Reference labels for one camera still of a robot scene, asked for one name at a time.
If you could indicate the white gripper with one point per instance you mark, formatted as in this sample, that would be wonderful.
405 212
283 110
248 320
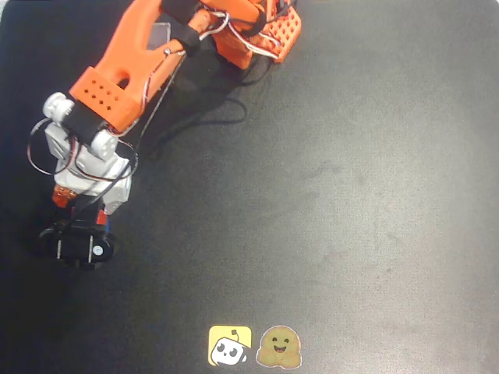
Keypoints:
63 197

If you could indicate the red cube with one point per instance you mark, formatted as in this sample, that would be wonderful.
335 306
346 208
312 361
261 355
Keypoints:
101 218

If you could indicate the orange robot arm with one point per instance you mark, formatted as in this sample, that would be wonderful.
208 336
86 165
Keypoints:
128 58

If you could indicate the yellow robot sticker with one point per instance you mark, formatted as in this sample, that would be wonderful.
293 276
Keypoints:
230 346

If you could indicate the hugging face emoji sticker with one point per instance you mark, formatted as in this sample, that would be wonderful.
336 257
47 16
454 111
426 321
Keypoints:
278 347

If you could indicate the black table mat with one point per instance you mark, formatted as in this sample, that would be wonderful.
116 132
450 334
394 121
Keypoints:
351 195

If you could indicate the black gripper camera mount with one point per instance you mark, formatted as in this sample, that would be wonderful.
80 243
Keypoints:
74 243

